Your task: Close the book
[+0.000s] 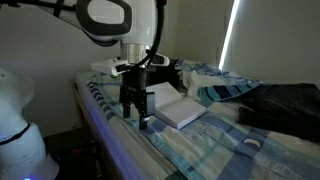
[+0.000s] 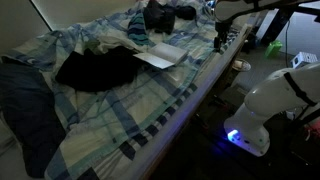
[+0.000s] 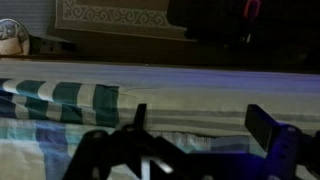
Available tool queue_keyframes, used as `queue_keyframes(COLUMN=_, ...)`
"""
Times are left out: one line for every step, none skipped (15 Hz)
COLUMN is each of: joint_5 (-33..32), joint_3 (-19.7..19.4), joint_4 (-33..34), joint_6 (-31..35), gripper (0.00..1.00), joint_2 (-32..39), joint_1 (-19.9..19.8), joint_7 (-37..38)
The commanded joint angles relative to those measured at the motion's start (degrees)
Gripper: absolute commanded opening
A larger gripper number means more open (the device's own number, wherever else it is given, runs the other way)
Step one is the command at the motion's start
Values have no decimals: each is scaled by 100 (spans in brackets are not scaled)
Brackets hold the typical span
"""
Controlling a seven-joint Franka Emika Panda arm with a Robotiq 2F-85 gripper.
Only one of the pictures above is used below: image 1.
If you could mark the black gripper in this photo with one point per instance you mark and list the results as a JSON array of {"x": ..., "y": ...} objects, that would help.
[{"x": 133, "y": 91}]

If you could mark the white book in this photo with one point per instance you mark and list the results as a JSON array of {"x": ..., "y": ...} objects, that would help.
[{"x": 172, "y": 108}]

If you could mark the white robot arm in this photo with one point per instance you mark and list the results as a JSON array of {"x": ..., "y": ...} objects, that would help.
[{"x": 136, "y": 24}]

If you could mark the black clothing pile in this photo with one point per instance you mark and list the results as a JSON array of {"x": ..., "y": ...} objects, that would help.
[{"x": 165, "y": 74}]

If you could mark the blue plaid bed sheet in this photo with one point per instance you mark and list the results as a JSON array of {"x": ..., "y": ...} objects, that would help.
[{"x": 215, "y": 146}]

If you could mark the dark blue blanket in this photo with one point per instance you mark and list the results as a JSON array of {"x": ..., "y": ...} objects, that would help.
[{"x": 292, "y": 109}]

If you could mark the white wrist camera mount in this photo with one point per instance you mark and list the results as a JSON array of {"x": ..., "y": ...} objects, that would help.
[{"x": 115, "y": 66}]

